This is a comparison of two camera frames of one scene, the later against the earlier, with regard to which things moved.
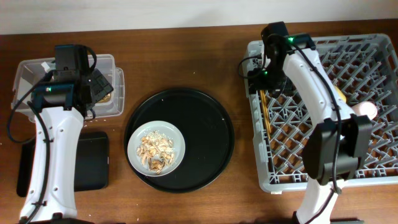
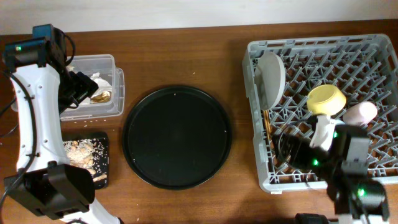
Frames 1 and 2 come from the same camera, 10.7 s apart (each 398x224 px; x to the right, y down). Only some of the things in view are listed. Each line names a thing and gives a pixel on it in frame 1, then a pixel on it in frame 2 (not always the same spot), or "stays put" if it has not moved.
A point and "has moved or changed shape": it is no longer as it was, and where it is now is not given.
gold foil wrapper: [106, 99] stays put
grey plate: [155, 149] has moved or changed shape
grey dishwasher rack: [365, 68] stays put
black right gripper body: [269, 78] -> [305, 154]
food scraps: [156, 150] -> [91, 154]
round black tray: [206, 127] stays put
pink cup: [365, 107] stays put
